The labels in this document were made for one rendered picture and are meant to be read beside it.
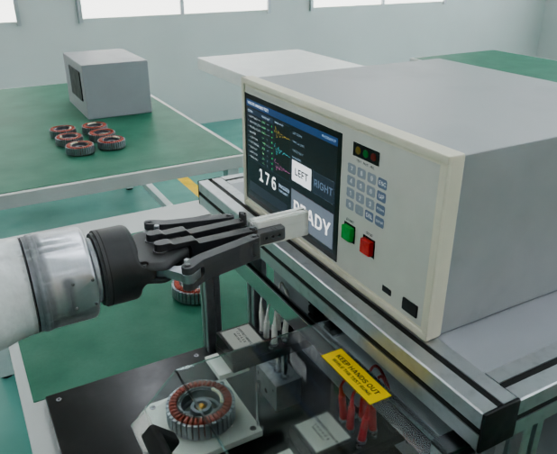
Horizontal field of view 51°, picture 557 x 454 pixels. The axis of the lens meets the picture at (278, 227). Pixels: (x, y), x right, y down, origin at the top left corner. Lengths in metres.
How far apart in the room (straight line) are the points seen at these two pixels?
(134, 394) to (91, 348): 0.21
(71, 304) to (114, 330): 0.79
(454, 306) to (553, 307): 0.14
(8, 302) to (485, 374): 0.44
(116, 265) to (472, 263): 0.36
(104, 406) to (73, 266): 0.60
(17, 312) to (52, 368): 0.72
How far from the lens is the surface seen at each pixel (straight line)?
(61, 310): 0.55
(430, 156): 0.58
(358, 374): 0.68
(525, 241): 0.70
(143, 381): 1.15
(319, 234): 0.77
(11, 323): 0.55
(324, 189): 0.74
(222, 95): 5.81
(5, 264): 0.55
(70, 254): 0.55
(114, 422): 1.08
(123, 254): 0.56
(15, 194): 2.19
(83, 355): 1.28
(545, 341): 0.69
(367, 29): 6.57
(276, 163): 0.84
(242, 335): 0.98
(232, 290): 1.43
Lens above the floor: 1.49
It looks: 25 degrees down
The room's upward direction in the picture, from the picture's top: straight up
